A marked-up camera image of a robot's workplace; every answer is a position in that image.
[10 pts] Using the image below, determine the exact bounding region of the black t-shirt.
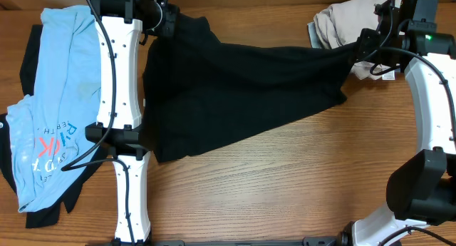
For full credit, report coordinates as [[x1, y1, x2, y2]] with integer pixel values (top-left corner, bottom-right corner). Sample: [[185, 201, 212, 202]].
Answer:
[[142, 15, 353, 163]]

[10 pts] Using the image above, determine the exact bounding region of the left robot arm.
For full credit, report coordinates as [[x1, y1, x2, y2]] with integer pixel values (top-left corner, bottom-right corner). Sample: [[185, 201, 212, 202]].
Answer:
[[85, 0, 179, 245]]

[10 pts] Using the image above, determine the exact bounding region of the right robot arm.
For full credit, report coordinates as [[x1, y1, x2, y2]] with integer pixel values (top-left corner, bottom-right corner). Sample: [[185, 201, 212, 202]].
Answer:
[[332, 0, 455, 245]]

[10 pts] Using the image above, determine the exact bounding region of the beige folded garment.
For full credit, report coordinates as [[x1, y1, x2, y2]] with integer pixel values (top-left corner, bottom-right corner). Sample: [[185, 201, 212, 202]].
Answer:
[[313, 0, 403, 81]]

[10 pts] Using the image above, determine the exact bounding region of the grey folded garment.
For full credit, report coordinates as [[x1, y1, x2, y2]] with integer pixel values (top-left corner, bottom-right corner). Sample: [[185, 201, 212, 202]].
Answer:
[[307, 21, 323, 48]]

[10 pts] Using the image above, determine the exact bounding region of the light blue printed t-shirt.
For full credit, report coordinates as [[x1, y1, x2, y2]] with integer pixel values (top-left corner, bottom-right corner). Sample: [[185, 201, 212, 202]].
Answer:
[[6, 6, 101, 212]]

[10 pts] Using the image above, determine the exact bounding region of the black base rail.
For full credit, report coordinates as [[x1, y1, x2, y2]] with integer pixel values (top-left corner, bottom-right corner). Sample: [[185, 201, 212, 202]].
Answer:
[[103, 235, 343, 246]]

